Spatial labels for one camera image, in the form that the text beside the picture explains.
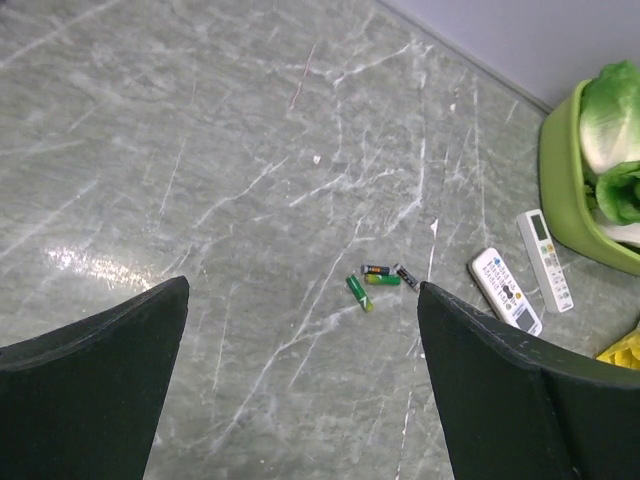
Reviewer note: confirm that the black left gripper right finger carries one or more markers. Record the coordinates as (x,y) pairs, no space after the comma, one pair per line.
(514,406)

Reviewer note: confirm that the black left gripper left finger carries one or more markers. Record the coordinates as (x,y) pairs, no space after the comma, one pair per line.
(84,401)

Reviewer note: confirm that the white remote with coloured buttons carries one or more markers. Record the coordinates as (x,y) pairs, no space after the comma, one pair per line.
(503,293)

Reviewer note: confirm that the small white remote with display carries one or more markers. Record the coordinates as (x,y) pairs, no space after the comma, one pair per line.
(545,262)

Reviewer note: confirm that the yellow toy cabbage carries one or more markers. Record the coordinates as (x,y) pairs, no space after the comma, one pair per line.
(624,353)

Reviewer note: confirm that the dark grey battery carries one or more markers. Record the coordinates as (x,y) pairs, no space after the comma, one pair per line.
(407,277)

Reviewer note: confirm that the green yellow battery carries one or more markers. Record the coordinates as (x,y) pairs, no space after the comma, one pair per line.
(382,280)

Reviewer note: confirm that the green battery single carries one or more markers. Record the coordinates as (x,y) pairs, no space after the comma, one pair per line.
(359,293)

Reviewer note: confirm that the black orange battery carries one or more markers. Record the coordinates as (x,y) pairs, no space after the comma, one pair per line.
(375,270)

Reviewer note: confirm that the toy bok choy dark green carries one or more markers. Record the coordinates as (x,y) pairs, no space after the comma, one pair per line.
(625,234)

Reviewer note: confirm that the green plastic basket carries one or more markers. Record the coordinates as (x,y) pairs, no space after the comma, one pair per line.
(563,198)

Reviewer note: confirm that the toy cabbage middle of basket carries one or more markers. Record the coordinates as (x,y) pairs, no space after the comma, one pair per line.
(617,193)

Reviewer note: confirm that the toy lettuce left in basket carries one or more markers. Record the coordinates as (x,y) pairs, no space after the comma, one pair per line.
(609,117)

